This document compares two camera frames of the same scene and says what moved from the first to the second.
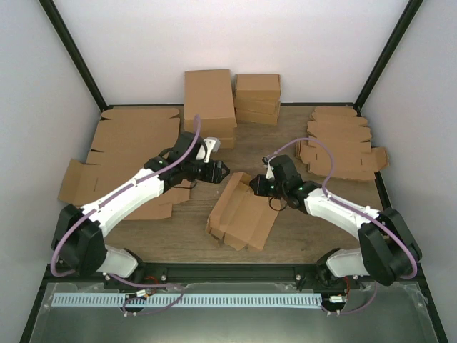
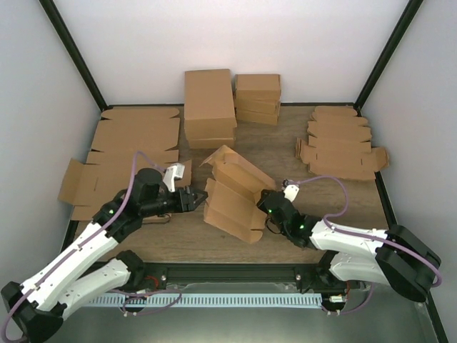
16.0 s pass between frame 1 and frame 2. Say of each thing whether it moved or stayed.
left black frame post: stayed
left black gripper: moved
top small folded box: stayed
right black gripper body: moved
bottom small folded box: stayed
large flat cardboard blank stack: stayed
